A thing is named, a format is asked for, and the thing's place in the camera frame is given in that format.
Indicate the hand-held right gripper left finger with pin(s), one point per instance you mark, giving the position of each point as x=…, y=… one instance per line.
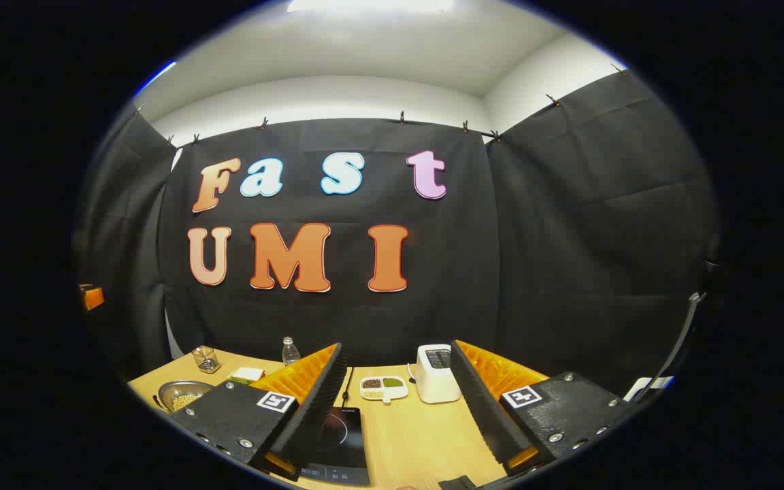
x=320, y=408

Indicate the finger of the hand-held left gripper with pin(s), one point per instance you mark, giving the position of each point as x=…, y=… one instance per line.
x=92, y=298

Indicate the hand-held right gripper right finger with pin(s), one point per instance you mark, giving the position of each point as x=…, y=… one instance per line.
x=480, y=408

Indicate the black induction cooktop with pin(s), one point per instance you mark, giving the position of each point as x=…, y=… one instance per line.
x=348, y=442

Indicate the white toaster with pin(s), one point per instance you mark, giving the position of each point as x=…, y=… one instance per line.
x=433, y=381

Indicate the clear plastic water bottle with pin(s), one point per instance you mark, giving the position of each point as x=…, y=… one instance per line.
x=290, y=352

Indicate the white divided dish of beans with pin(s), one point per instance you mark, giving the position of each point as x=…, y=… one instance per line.
x=384, y=391

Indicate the sandwich with lettuce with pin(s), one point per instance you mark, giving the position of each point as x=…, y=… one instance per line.
x=247, y=374

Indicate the pile of soybeans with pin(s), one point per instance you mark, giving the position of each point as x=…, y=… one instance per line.
x=188, y=401

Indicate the white object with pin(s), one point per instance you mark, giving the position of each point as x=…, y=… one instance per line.
x=645, y=388

